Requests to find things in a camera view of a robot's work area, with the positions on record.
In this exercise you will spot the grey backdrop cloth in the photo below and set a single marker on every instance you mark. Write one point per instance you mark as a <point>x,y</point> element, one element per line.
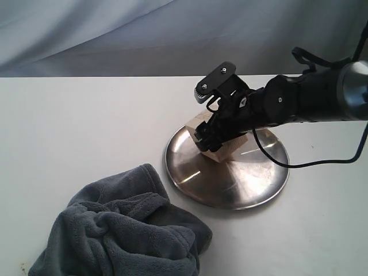
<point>172,38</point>

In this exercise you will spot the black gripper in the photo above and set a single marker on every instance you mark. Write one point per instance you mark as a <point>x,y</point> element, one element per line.
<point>240,110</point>

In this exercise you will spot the grey fleece towel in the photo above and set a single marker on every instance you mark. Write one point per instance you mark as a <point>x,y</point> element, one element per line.
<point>124,224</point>

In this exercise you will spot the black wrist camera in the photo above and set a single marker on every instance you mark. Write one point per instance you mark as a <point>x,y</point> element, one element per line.
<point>220,83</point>

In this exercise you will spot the round steel plate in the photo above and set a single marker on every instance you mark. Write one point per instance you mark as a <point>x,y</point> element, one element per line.
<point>245,180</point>

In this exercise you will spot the light wooden cube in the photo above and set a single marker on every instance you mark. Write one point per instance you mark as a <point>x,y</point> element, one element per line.
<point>226,149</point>

